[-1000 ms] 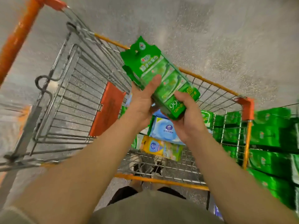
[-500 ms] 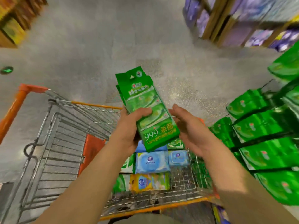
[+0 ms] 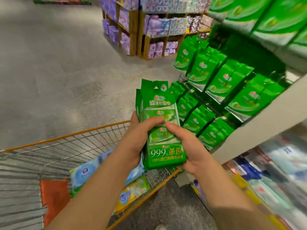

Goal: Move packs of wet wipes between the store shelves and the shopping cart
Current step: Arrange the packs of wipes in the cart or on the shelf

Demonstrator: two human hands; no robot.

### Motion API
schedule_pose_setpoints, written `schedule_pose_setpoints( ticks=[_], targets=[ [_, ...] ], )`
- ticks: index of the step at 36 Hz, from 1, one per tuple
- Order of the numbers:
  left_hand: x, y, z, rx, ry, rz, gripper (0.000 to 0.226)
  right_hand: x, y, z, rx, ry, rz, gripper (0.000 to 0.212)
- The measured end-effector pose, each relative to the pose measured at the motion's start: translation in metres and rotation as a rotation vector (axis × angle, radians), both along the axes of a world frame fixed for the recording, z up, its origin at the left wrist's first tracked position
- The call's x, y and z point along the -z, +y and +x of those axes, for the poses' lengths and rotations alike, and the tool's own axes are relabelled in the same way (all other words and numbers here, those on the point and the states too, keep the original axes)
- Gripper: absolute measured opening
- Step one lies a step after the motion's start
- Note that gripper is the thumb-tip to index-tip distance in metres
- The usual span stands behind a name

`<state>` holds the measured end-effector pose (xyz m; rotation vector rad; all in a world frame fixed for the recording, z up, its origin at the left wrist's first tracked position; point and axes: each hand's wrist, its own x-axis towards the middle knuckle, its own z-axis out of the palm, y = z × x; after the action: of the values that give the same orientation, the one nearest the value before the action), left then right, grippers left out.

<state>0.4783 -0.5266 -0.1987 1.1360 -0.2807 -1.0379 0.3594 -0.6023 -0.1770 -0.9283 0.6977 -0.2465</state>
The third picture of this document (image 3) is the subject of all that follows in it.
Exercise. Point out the person's left hand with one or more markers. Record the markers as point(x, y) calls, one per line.
point(130, 143)

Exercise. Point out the person's right hand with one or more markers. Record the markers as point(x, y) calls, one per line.
point(193, 153)

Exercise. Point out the person's left thumb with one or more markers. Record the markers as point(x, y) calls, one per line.
point(154, 122)

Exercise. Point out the person's right thumb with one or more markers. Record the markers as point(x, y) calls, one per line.
point(174, 130)

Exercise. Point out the green wet wipes pack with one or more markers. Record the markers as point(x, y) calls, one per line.
point(163, 150)
point(138, 102)

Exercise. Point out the person's right forearm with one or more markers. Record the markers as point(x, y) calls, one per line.
point(227, 201)

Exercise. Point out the person's left forearm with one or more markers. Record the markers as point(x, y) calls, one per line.
point(96, 194)

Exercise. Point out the grey shelf label holder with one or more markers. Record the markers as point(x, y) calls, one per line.
point(183, 178)

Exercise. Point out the rows of hanging green packets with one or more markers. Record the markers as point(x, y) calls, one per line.
point(223, 81)

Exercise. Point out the yellow green wipes packet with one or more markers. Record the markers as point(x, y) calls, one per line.
point(134, 189)

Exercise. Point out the blue wet wipes packet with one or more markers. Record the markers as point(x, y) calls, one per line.
point(84, 172)

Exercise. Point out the piles of purple pad packets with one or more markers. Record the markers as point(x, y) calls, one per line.
point(158, 25)

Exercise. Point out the white shelf board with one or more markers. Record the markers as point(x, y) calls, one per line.
point(271, 119)

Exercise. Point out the wooden display rack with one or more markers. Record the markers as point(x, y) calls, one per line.
point(133, 26)

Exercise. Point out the person's shoe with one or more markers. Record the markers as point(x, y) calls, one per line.
point(160, 227)

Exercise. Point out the yellow shelf price strip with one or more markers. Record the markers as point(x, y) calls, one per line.
point(251, 196)

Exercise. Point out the row of blue white packages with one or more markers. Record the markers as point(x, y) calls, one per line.
point(280, 170)

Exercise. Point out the orange cart seat flap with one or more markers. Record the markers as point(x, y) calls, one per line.
point(55, 198)

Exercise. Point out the stack of green tissue bundles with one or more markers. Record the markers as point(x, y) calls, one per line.
point(263, 19)

